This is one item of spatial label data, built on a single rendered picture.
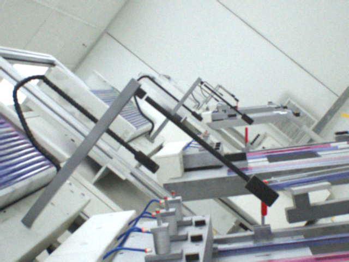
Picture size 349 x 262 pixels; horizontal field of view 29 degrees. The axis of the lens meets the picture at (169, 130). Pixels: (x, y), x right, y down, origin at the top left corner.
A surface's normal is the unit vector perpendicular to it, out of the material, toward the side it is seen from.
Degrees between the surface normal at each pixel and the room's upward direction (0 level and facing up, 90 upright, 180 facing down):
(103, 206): 90
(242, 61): 90
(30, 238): 90
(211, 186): 90
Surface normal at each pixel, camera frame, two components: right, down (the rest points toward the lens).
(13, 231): 0.62, -0.78
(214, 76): -0.09, 0.07
